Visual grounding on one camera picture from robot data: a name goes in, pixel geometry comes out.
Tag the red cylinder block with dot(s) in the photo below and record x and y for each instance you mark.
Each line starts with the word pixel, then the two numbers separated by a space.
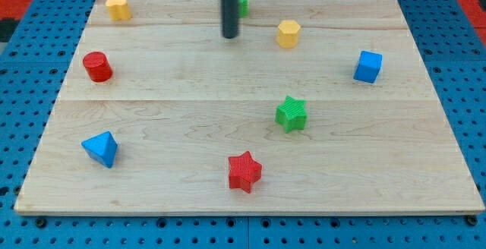
pixel 97 66

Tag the yellow hexagon block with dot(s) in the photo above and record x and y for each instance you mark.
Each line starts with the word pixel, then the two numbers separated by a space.
pixel 288 34

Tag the yellow heart block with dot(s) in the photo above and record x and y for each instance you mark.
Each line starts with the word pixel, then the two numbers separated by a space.
pixel 118 9

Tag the green star block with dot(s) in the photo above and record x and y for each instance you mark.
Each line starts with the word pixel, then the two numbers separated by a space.
pixel 291 114

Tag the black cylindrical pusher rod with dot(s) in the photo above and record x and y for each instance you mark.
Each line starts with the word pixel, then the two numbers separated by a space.
pixel 229 18

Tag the light wooden board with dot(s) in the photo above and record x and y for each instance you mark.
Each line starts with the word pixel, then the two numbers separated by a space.
pixel 182 100

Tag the blue triangle block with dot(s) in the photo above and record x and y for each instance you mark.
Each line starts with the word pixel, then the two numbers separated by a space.
pixel 101 148

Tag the green block behind rod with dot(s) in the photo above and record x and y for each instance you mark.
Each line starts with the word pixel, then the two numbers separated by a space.
pixel 242 8

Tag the red star block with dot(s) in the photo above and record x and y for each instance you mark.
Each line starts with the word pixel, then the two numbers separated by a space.
pixel 244 171

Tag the blue cube block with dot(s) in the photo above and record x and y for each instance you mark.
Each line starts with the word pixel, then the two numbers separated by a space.
pixel 368 67

